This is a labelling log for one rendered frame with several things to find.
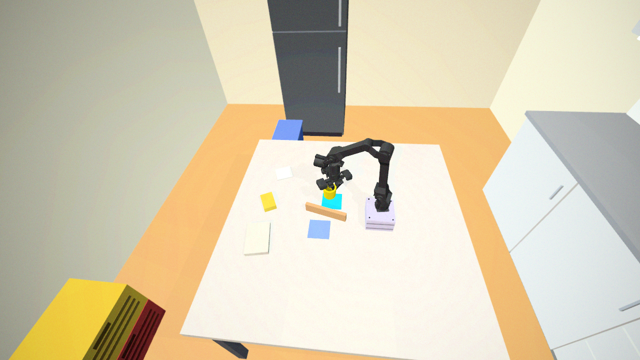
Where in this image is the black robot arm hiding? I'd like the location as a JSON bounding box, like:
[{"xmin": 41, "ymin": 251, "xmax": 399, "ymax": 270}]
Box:
[{"xmin": 313, "ymin": 138, "xmax": 395, "ymax": 213}]

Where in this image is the yellow rectangular block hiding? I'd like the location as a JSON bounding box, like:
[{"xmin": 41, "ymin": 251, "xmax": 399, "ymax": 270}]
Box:
[{"xmin": 260, "ymin": 192, "xmax": 277, "ymax": 212}]

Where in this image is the yellow cup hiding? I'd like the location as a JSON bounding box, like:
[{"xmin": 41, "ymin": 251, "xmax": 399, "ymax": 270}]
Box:
[{"xmin": 323, "ymin": 184, "xmax": 337, "ymax": 200}]

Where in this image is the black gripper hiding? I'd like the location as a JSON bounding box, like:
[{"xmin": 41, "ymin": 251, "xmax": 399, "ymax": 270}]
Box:
[{"xmin": 316, "ymin": 169, "xmax": 353, "ymax": 190}]

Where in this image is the light wooden plank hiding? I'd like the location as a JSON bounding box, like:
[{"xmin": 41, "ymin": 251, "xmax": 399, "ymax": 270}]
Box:
[{"xmin": 305, "ymin": 202, "xmax": 347, "ymax": 222}]

